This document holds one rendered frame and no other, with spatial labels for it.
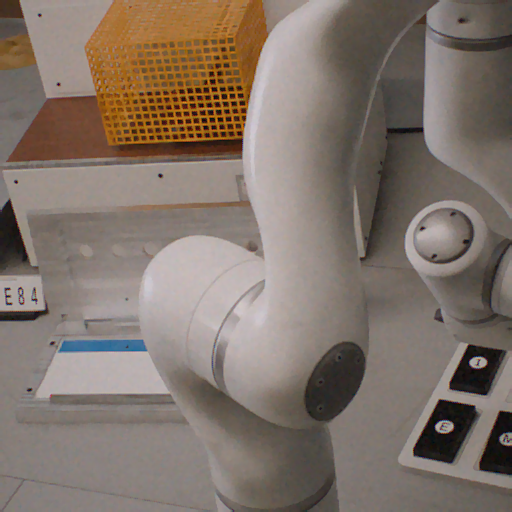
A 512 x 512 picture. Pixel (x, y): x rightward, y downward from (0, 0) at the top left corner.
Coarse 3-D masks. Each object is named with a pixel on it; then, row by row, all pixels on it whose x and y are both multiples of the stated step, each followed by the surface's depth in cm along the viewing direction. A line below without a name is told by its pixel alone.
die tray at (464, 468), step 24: (456, 360) 176; (504, 360) 174; (504, 384) 170; (432, 408) 169; (480, 408) 167; (504, 408) 167; (480, 432) 164; (408, 456) 162; (456, 456) 161; (480, 456) 160; (456, 480) 158; (480, 480) 157; (504, 480) 156
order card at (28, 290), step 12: (0, 276) 202; (12, 276) 201; (24, 276) 201; (36, 276) 200; (0, 288) 202; (12, 288) 201; (24, 288) 201; (36, 288) 201; (0, 300) 202; (12, 300) 202; (24, 300) 201; (36, 300) 201
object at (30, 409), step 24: (72, 336) 192; (96, 336) 191; (120, 336) 190; (48, 360) 188; (24, 408) 180; (48, 408) 179; (72, 408) 178; (96, 408) 177; (120, 408) 177; (144, 408) 176; (168, 408) 175
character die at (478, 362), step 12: (468, 348) 176; (468, 360) 174; (480, 360) 173; (492, 360) 174; (456, 372) 172; (468, 372) 173; (480, 372) 172; (492, 372) 171; (456, 384) 170; (468, 384) 170; (480, 384) 170
